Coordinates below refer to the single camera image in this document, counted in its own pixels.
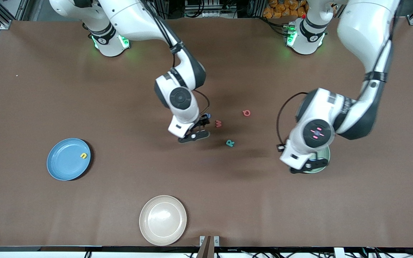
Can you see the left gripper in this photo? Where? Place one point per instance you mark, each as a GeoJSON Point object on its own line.
{"type": "Point", "coordinates": [280, 147]}

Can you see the blue plate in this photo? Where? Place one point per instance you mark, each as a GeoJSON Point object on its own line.
{"type": "Point", "coordinates": [68, 159]}

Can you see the orange packets bag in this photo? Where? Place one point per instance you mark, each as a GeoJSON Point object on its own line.
{"type": "Point", "coordinates": [278, 9]}

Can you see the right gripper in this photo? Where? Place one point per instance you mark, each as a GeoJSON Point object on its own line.
{"type": "Point", "coordinates": [203, 122]}

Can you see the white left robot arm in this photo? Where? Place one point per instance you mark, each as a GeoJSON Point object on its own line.
{"type": "Point", "coordinates": [364, 25]}

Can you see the pinkish red foam capital Q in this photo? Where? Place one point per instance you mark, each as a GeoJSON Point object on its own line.
{"type": "Point", "coordinates": [243, 113]}

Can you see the table cover sheet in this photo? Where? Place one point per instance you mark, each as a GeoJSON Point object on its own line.
{"type": "Point", "coordinates": [228, 200]}

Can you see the background electronics rack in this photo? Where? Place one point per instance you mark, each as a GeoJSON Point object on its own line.
{"type": "Point", "coordinates": [224, 7]}

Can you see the pinkish red foam small w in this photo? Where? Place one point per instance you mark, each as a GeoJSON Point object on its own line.
{"type": "Point", "coordinates": [218, 124]}

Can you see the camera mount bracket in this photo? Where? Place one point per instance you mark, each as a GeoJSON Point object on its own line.
{"type": "Point", "coordinates": [206, 247]}

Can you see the beige plate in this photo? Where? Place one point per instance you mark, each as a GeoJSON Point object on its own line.
{"type": "Point", "coordinates": [163, 220]}

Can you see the black table edge rail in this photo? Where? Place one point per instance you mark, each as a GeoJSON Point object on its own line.
{"type": "Point", "coordinates": [84, 248]}

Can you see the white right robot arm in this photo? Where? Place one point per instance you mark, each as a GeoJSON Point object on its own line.
{"type": "Point", "coordinates": [131, 14]}

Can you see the pale green plate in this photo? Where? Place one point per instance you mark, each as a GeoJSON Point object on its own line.
{"type": "Point", "coordinates": [327, 156]}

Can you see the teal foam capital R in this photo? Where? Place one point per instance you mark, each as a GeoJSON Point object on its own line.
{"type": "Point", "coordinates": [229, 143]}

